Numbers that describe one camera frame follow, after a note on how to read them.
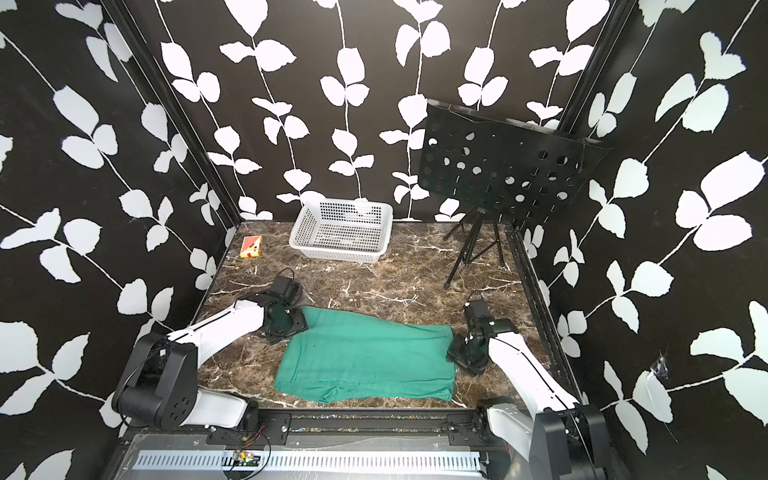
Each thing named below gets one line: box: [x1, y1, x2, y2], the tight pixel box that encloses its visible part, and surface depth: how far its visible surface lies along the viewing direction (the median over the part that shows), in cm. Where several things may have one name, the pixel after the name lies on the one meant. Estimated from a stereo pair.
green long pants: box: [274, 306, 456, 404], surface depth 85 cm
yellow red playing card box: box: [240, 235, 263, 258], surface depth 113 cm
